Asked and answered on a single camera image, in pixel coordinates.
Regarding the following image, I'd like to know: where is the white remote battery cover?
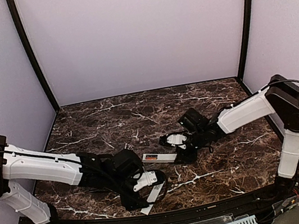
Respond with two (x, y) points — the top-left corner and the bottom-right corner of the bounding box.
(141, 182), (164, 215)

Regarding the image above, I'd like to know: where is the white remote control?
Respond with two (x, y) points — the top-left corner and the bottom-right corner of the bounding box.
(142, 153), (177, 163)

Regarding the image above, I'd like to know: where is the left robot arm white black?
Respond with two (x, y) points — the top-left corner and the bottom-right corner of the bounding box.
(0, 136), (157, 224)

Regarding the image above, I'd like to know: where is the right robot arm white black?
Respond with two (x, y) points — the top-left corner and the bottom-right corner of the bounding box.
(160, 74), (299, 193)

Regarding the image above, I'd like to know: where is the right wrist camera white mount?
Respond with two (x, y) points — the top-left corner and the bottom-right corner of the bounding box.
(159, 131), (188, 147)

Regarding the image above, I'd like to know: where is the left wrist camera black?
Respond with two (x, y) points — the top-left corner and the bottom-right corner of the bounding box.
(130, 170), (160, 194)

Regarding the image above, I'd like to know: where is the black front rail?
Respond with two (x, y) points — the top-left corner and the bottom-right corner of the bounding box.
(61, 189), (279, 224)

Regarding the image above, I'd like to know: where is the right black frame post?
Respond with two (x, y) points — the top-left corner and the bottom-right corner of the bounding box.
(237, 0), (252, 81)

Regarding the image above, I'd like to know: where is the black frame post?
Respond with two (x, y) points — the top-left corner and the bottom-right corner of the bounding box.
(6, 0), (60, 112)
(237, 0), (252, 81)

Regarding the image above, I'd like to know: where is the left black frame post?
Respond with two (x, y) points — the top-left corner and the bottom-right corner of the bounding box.
(6, 0), (60, 112)

